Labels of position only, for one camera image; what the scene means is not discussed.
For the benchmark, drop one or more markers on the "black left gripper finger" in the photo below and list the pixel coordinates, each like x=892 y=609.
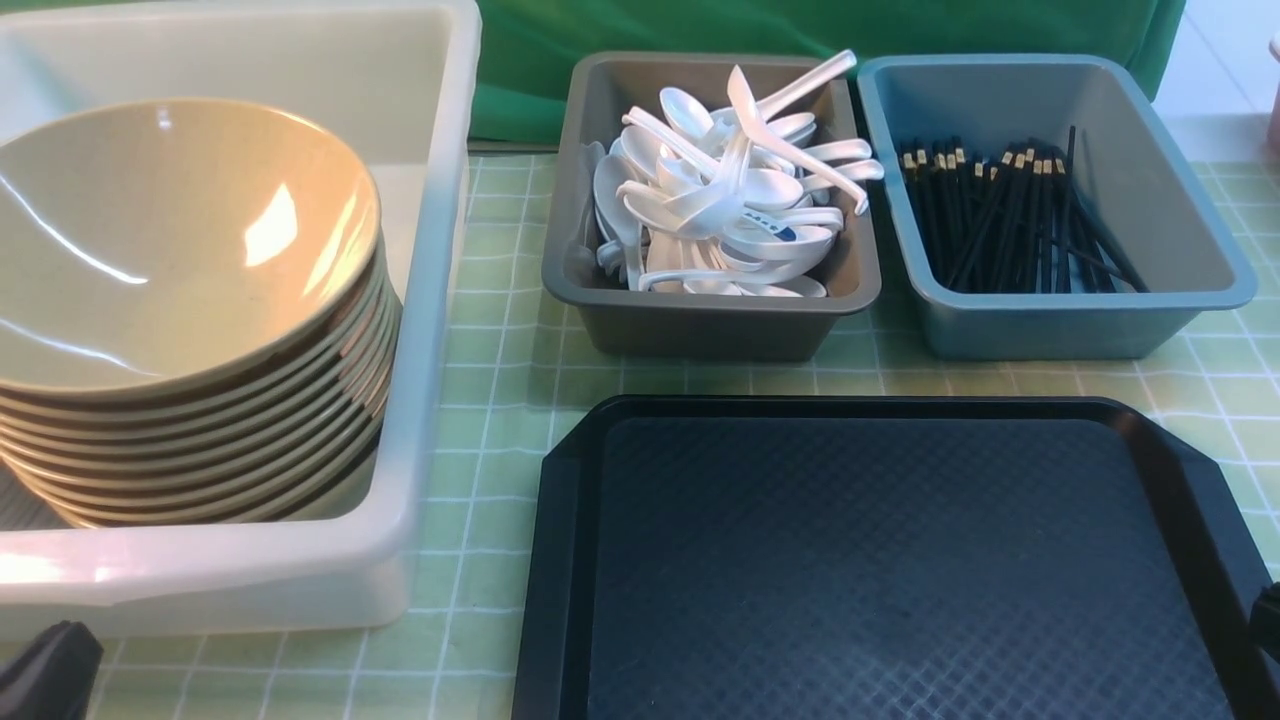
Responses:
x=53 y=676

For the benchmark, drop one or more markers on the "black serving tray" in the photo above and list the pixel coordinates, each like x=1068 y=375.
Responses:
x=773 y=557

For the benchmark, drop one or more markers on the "green backdrop cloth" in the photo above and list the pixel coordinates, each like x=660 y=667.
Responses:
x=529 y=48

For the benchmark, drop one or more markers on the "tan noodle bowl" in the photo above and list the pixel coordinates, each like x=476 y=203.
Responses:
x=156 y=244

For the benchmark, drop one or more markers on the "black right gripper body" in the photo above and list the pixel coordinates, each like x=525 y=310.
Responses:
x=1265 y=621

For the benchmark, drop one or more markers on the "large white plastic tub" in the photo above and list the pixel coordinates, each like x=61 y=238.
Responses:
x=395 y=80

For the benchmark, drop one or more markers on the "bundle of black chopsticks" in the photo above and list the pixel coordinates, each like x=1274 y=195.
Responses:
x=1013 y=222

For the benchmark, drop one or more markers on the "blue chopstick bin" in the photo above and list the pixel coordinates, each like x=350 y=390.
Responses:
x=1128 y=168

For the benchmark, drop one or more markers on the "white soup spoon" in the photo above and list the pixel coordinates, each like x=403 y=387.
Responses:
x=753 y=116

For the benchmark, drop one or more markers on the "stack of tan bowls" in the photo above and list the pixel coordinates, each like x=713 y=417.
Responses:
x=309 y=456

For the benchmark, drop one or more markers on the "grey spoon bin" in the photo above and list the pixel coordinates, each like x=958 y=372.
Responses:
x=619 y=322

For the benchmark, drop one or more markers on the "pile of white soup spoons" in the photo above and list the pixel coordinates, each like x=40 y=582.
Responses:
x=686 y=203

